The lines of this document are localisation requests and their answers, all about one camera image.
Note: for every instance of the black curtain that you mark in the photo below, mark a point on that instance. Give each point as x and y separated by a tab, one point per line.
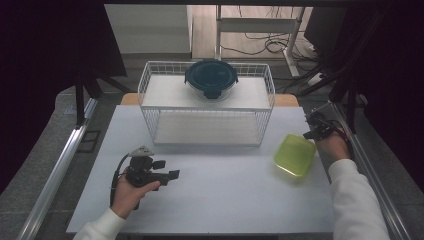
50	66
383	66

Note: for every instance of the black stand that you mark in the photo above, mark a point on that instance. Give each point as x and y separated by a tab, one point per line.
350	100
80	100

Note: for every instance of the wooden board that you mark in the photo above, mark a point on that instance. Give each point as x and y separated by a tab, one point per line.
128	99

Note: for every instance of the black floor bracket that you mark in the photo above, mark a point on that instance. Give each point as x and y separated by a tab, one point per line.
88	140

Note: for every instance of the green rectangular container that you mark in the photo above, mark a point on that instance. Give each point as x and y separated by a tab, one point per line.
295	159

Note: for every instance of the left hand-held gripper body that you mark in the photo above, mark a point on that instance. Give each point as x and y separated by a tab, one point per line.
141	171

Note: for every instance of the aluminium rail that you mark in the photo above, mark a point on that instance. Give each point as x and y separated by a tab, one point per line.
373	186
56	173

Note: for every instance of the person's right hand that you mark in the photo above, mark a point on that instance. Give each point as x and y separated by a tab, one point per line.
333	146

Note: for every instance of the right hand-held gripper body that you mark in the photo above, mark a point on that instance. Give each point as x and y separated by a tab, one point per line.
320	125

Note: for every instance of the round container with dark lid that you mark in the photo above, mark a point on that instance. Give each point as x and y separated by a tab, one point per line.
211	77

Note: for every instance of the person's left hand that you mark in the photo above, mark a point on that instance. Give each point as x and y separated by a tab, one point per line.
128	196

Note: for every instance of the white desk frame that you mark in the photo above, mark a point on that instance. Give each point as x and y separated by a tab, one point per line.
256	25

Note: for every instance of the white cabinet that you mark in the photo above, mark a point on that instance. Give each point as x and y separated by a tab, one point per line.
148	30

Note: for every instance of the white power strip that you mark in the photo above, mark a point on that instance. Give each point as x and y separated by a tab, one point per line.
315	79

